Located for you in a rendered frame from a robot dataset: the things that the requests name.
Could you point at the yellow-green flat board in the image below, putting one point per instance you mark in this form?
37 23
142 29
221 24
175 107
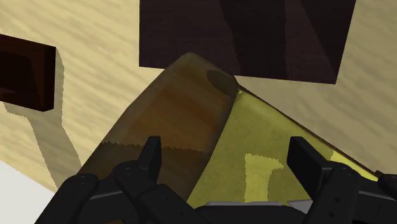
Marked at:
248 133

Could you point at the dark brown box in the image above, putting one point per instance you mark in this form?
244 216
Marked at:
24 71

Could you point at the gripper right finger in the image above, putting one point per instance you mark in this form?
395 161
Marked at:
336 192

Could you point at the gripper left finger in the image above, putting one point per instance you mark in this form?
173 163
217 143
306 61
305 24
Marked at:
136 189

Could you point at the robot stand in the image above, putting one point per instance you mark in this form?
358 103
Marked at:
248 34

